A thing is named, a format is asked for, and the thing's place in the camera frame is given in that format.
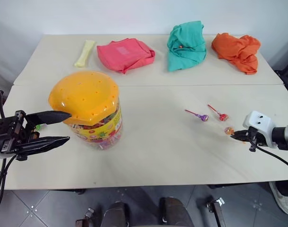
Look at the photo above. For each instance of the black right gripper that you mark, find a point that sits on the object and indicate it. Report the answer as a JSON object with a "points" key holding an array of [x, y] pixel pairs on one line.
{"points": [[254, 137]]}

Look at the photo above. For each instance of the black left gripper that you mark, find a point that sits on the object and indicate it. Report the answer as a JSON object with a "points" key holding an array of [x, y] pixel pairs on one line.
{"points": [[7, 134]]}

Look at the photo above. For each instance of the orange lollipop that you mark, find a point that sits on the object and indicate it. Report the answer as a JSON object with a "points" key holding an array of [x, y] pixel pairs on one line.
{"points": [[229, 130]]}

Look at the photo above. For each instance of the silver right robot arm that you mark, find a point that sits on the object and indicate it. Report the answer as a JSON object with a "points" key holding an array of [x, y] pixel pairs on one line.
{"points": [[284, 137]]}

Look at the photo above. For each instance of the orange perforated jar lid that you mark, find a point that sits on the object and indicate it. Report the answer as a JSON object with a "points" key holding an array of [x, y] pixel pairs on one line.
{"points": [[83, 94]]}

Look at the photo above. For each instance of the clear plastic lollipop jar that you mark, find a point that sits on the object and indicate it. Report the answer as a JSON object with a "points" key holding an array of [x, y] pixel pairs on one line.
{"points": [[101, 134]]}

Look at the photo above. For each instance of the green wrapped lollipop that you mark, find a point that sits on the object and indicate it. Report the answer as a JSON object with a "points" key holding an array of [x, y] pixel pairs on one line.
{"points": [[39, 127]]}

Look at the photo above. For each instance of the red wrapped lollipop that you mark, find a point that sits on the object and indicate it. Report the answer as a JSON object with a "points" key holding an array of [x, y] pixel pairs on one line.
{"points": [[223, 117]]}

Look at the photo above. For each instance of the purple wrapped lollipop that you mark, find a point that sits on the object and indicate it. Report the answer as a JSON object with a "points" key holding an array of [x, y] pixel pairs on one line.
{"points": [[203, 117]]}

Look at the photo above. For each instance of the dark trouser leg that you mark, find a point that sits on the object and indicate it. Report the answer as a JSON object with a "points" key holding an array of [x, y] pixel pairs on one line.
{"points": [[286, 188]]}

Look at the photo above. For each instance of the white sneaker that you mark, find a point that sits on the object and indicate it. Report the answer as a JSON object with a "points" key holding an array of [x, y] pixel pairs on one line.
{"points": [[284, 201]]}

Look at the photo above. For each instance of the orange crumpled cloth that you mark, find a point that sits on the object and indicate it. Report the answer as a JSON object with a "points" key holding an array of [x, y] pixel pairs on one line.
{"points": [[238, 52]]}

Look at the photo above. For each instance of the pale yellow folded cloth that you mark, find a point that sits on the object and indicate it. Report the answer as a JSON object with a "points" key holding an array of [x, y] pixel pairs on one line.
{"points": [[85, 53]]}

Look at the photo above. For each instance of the dark rounded shape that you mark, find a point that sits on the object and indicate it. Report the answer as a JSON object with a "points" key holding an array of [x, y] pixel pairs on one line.
{"points": [[116, 214], [175, 212]]}

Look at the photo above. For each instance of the teal crumpled cloth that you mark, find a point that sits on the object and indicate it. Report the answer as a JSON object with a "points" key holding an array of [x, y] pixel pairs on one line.
{"points": [[186, 47]]}

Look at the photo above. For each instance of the pink folded cloth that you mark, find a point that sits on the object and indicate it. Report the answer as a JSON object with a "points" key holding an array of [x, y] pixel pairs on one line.
{"points": [[124, 54]]}

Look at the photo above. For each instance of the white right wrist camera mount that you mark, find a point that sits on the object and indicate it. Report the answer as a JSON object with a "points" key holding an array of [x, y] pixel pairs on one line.
{"points": [[259, 123]]}

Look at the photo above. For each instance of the metal table leg bracket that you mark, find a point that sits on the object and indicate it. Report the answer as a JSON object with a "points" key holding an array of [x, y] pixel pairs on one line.
{"points": [[85, 218], [216, 210]]}

